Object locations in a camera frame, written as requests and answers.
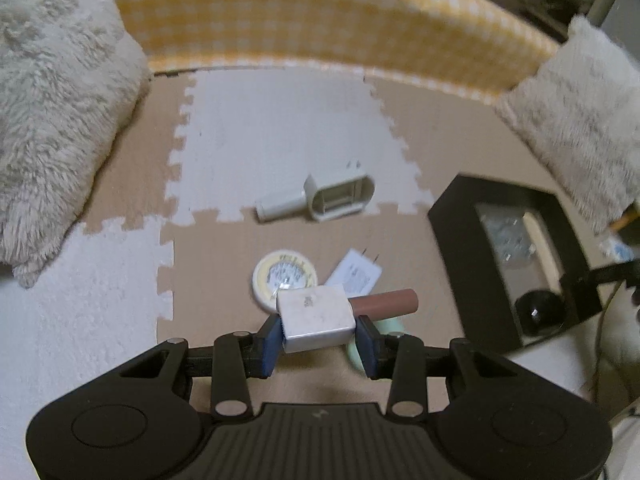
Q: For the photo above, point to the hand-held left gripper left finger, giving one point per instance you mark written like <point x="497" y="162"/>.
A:
<point x="272" y="345"/>

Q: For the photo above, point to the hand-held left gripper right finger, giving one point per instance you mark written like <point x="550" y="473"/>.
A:
<point x="366" y="347"/>

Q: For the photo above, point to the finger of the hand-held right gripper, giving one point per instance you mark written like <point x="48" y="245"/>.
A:
<point x="605" y="272"/>

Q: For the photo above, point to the green round compact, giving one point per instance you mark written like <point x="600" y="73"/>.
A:
<point x="390" y="329"/>

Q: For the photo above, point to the small white box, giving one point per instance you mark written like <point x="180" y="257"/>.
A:
<point x="312" y="317"/>

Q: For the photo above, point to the brown lipstick tube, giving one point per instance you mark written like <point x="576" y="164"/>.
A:
<point x="387" y="302"/>

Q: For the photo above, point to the white charger adapter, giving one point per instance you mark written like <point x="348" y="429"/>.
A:
<point x="357" y="272"/>

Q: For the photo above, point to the black oval case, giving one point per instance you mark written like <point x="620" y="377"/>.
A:
<point x="540" y="312"/>

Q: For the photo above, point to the clear plastic case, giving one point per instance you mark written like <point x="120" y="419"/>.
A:
<point x="502" y="240"/>

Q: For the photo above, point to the black tray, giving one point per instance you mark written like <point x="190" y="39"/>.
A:
<point x="465" y="240"/>

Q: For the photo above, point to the white plug-in device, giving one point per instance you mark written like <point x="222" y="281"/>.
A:
<point x="330" y="192"/>

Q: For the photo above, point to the wooden cabinet leg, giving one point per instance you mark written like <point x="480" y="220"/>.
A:
<point x="625" y="220"/>

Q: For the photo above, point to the beige foam mat tile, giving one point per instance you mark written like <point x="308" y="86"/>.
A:
<point x="210" y="270"/>
<point x="135" y="160"/>
<point x="440" y="130"/>

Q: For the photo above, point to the fluffy white pillow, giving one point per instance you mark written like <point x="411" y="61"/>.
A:
<point x="575" y="125"/>
<point x="55" y="110"/>

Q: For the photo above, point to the yellow checkered blanket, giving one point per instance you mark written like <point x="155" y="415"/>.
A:
<point x="300" y="15"/>

